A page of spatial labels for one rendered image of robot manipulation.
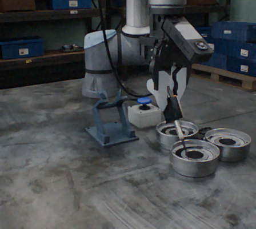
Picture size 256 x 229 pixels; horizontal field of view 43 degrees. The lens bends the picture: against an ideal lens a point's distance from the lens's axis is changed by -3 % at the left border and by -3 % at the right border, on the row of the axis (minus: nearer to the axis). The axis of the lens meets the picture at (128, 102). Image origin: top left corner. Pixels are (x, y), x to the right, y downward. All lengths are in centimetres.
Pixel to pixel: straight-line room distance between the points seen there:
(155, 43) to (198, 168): 26
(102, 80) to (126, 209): 67
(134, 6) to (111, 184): 67
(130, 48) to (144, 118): 34
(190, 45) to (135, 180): 29
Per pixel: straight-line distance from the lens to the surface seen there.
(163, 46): 64
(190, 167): 67
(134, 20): 116
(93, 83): 119
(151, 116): 92
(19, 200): 65
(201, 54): 59
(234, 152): 75
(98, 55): 116
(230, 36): 463
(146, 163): 74
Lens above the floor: 115
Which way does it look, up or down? 18 degrees down
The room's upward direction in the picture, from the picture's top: 1 degrees counter-clockwise
